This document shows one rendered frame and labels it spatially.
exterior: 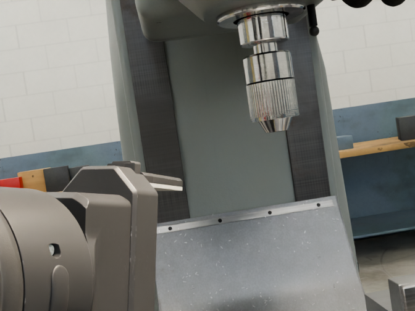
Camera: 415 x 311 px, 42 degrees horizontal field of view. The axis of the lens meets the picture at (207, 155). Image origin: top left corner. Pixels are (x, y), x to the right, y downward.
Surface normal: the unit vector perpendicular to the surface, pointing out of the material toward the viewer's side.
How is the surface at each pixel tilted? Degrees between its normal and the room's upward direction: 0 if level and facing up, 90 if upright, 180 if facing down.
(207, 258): 64
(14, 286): 87
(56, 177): 90
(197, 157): 90
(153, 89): 90
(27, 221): 56
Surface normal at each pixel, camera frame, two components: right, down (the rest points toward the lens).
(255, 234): 0.00, -0.41
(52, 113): 0.07, 0.04
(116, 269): 0.90, -0.03
